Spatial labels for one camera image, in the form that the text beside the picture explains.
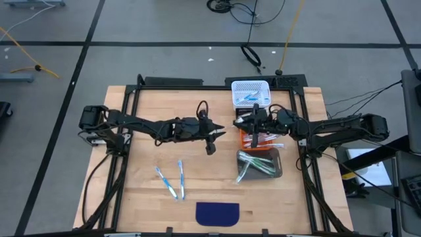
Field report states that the black perforated plastic basket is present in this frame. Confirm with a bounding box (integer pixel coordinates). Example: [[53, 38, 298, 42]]
[[235, 107, 269, 129]]

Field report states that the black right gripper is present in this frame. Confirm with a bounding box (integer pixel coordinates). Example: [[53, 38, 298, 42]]
[[233, 104, 290, 149]]

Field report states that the black hanging cable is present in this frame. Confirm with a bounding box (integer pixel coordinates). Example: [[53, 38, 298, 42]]
[[239, 25, 263, 76]]

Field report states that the black perforated box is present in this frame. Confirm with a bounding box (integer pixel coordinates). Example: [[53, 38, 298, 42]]
[[224, 74, 309, 90]]

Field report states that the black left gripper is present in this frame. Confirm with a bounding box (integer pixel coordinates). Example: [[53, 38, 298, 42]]
[[164, 111, 227, 155]]

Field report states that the black aluminium table frame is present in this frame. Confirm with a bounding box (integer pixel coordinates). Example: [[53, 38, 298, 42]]
[[78, 74, 355, 237]]

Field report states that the black flat box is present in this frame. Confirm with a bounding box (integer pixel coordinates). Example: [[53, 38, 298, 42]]
[[143, 76, 204, 88]]

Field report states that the grey desk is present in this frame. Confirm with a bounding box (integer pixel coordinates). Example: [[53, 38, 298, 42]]
[[400, 68, 421, 155]]

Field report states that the black caster base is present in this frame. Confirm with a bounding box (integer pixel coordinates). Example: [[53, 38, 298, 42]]
[[0, 101, 14, 119]]

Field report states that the grey desk panel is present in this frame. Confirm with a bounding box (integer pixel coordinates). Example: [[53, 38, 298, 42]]
[[393, 150, 421, 236]]

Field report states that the yellow cable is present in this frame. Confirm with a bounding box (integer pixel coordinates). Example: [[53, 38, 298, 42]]
[[278, 0, 305, 75], [0, 25, 61, 80]]

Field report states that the orange plastic bin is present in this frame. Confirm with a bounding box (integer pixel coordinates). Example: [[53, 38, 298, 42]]
[[239, 128, 274, 152]]

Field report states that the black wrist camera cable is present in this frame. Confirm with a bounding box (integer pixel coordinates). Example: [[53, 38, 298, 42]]
[[196, 100, 209, 116]]

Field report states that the green toothbrush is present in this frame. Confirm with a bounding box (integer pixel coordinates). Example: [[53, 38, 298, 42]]
[[235, 163, 251, 184], [251, 163, 278, 175], [238, 151, 276, 165], [245, 156, 277, 171]]

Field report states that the white perforated plastic basket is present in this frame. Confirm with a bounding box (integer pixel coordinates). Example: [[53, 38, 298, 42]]
[[231, 80, 272, 111]]

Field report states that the white floor cable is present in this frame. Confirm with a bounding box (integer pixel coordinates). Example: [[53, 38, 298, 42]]
[[0, 0, 65, 34]]

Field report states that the grey translucent plastic bin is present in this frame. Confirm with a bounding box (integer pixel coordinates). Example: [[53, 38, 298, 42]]
[[235, 148, 284, 180]]

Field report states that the black coiled floor cable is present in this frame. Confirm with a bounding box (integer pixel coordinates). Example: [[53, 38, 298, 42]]
[[205, 0, 287, 26]]

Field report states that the purple cloth mat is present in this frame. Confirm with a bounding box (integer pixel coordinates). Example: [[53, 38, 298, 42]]
[[195, 201, 241, 228]]

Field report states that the grey table foot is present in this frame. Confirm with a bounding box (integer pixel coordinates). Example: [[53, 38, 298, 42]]
[[0, 72, 35, 84], [2, 0, 66, 9]]

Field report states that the black keyboard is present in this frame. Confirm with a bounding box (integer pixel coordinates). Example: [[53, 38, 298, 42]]
[[401, 174, 421, 217]]

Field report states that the black stand beam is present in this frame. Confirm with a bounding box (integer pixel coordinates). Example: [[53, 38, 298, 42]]
[[340, 134, 412, 172]]

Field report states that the white box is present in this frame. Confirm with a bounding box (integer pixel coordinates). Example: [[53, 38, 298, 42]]
[[346, 147, 393, 189]]

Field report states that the black arm base cable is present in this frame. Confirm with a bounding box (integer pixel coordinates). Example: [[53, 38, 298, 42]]
[[81, 153, 111, 226]]

